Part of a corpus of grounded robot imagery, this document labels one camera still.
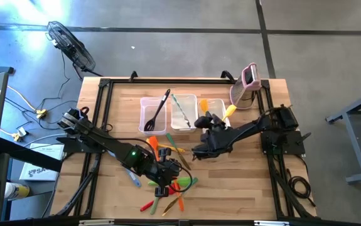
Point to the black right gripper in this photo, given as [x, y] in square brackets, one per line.
[216, 136]

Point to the grey metal stand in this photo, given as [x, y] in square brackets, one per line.
[355, 147]

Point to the white box with label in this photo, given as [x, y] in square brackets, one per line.
[35, 174]

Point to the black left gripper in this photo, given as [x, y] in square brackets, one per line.
[164, 172]

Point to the silver aluminium bar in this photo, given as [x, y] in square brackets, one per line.
[97, 222]
[271, 223]

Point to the clear plastic bin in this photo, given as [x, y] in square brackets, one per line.
[163, 125]

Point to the red silicone spatula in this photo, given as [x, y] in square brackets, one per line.
[147, 206]

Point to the orange silicone spatula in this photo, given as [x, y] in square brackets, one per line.
[180, 202]
[153, 144]

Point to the white and yellow spray can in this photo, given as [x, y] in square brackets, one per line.
[17, 191]

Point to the light green silicone spatula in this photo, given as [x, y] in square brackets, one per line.
[183, 181]

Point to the black side desk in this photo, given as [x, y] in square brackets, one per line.
[26, 153]

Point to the black slotted spatula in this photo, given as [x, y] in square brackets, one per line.
[159, 108]

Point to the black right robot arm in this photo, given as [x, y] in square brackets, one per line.
[249, 127]

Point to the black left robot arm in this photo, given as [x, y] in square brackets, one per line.
[105, 139]

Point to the black frame clamp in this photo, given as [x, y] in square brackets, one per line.
[227, 76]
[133, 76]

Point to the black floor fan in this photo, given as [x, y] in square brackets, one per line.
[70, 47]

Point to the white plastic bin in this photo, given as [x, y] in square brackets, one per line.
[192, 103]
[218, 105]

